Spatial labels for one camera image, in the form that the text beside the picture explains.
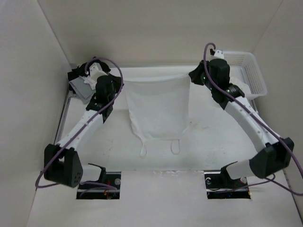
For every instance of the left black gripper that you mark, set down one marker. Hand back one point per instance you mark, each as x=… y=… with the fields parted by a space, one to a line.
x=118 y=81

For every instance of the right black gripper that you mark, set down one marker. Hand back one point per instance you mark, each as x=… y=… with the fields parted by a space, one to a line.
x=195 y=74

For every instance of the white tank top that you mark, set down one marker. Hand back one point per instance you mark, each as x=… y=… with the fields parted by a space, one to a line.
x=158 y=109

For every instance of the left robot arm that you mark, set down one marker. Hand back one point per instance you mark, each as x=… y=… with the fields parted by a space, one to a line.
x=62 y=164

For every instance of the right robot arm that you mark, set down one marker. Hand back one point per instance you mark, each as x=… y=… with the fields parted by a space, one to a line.
x=273 y=152

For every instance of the white tank tops in basket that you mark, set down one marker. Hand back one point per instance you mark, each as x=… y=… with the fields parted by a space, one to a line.
x=241 y=85

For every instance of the grey folded tank top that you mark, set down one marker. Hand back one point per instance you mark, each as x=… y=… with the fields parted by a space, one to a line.
x=82 y=91

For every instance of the black folded tank top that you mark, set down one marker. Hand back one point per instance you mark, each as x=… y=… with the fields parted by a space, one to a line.
x=84 y=71

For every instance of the white plastic basket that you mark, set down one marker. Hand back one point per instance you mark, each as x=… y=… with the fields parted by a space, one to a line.
x=244 y=66

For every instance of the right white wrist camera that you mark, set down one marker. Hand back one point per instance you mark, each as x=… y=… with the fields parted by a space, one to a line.
x=217 y=54

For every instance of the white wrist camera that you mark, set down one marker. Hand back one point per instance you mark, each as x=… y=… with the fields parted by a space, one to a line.
x=95 y=71
x=217 y=54

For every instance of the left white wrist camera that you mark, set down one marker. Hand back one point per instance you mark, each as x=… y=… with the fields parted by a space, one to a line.
x=95 y=71

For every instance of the metal table frame rail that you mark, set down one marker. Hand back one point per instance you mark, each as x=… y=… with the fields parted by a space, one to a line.
x=59 y=127

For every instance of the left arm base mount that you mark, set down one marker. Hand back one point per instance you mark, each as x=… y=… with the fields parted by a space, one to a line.
x=99 y=184

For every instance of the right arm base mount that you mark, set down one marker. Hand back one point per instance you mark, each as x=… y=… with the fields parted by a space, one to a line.
x=219 y=185

